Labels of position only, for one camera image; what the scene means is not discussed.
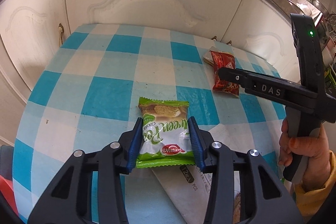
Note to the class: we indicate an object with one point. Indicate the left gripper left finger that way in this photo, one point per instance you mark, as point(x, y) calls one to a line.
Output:
point(68, 197)

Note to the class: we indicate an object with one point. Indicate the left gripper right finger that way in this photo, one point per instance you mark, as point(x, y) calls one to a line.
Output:
point(263, 197)

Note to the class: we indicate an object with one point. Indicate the blue jeans knee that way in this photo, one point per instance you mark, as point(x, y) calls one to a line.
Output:
point(6, 161)

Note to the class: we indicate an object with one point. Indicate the pink plastic bucket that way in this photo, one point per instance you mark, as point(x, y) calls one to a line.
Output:
point(6, 187)

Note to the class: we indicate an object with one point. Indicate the green cookie packet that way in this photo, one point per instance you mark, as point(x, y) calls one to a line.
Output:
point(165, 131)

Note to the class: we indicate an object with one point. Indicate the blue checkered tablecloth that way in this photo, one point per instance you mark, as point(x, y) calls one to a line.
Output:
point(88, 96)

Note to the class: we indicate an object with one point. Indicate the right hand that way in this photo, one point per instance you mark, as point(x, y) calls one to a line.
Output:
point(316, 149)

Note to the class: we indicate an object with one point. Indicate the red snack packet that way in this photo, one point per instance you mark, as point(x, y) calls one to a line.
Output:
point(223, 64)

